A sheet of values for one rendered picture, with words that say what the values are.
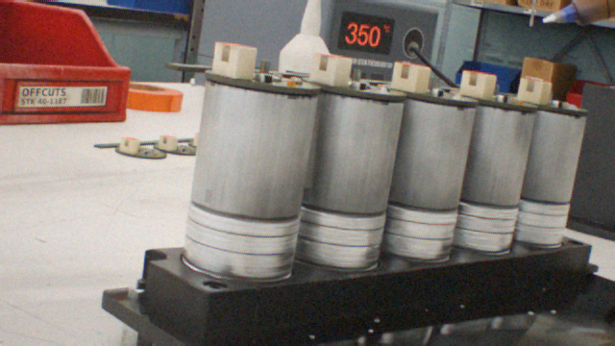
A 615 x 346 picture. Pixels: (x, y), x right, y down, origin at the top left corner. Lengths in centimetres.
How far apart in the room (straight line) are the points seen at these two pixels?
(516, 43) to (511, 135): 495
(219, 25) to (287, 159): 55
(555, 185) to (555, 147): 1
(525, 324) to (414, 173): 5
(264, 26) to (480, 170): 45
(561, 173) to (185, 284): 13
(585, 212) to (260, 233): 27
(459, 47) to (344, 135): 514
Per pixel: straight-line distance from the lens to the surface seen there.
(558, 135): 28
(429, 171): 23
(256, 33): 70
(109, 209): 33
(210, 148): 19
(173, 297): 20
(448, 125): 23
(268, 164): 19
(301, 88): 19
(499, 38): 524
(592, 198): 44
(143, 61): 627
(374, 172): 21
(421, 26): 71
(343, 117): 21
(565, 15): 26
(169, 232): 31
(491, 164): 25
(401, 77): 23
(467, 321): 23
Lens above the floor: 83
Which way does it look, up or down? 10 degrees down
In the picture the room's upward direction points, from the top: 9 degrees clockwise
